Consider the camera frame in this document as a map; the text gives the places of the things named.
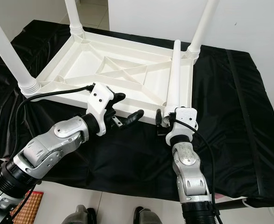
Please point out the red woven mat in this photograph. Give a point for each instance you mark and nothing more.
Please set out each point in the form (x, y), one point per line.
(29, 207)

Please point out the grey right robot foot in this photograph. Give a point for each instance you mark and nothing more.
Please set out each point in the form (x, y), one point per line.
(145, 216)

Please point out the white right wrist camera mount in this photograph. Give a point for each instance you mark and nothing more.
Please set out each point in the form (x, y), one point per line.
(186, 121)

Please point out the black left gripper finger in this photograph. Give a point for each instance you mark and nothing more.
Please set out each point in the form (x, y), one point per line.
(133, 118)
(118, 98)

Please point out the white plastic table leg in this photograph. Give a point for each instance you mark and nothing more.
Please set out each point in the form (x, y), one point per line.
(73, 14)
(203, 23)
(174, 84)
(8, 56)

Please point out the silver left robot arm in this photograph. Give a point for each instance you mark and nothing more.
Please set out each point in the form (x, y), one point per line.
(48, 149)

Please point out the grey robot foot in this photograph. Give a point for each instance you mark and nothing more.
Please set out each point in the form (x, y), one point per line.
(145, 216)
(75, 215)

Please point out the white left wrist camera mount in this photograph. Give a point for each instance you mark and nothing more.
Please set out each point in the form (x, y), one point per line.
(99, 100)

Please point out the grey left robot foot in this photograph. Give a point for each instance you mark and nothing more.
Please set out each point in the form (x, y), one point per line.
(75, 215)

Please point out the black table cloth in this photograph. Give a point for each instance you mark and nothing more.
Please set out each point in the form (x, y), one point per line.
(249, 116)

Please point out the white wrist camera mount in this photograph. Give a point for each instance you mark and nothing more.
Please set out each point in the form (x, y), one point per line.
(186, 121)
(99, 100)

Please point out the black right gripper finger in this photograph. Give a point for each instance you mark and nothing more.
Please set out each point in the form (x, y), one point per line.
(158, 119)

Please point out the white plastic children table top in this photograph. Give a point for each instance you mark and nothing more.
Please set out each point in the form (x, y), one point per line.
(90, 58)

